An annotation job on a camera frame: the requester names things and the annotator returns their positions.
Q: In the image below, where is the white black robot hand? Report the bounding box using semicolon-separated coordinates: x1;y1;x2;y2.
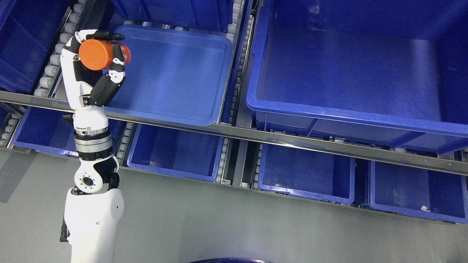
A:
60;29;126;135

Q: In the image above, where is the orange cylindrical capacitor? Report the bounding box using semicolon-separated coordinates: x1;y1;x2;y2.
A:
78;39;131;70

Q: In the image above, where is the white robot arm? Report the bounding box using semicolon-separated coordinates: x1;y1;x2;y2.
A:
60;128;124;263

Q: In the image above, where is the white roller track left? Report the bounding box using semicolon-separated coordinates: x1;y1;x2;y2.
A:
33;0;88;97

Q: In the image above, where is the white roller track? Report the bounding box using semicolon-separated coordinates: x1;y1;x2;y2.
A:
219;0;257;124
33;0;88;97

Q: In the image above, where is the blue bin lower left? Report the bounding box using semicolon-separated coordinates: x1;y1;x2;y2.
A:
13;106;124;160

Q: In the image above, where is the blue bin upper left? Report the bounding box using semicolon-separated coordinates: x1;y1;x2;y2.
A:
0;0;71;93

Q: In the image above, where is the shallow blue tray bin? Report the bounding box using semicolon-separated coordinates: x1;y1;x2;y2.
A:
105;25;233;126

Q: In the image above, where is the blue bin lower middle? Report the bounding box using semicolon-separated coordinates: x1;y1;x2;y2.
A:
127;125;224;182

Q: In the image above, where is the blue bin top centre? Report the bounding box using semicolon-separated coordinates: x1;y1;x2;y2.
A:
112;0;234;33

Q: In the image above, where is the white roller track centre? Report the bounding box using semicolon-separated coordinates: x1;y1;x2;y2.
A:
219;0;257;124

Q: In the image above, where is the blue bin lower right-centre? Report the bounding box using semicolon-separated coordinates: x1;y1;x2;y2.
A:
258;144;355;204

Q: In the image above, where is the large blue bin right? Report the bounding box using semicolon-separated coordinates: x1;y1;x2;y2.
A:
246;0;468;155

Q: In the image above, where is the blue bin lower far right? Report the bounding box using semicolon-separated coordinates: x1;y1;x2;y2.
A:
367;161;467;224

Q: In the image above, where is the metal shelf front rail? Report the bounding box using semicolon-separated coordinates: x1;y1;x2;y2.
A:
0;90;468;176

